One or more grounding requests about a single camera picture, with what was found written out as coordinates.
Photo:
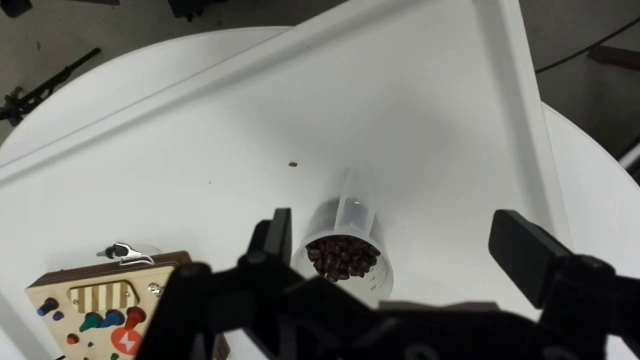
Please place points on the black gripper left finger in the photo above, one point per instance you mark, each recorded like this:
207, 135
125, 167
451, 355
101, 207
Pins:
273, 238

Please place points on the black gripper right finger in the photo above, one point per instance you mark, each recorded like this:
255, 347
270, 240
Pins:
526, 252

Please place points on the wooden switch busy board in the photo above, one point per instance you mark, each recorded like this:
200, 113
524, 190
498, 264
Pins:
103, 311

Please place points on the clear plastic measuring jar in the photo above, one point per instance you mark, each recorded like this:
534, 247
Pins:
342, 240

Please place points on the white plastic tray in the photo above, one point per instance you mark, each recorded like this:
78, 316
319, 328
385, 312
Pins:
179, 148

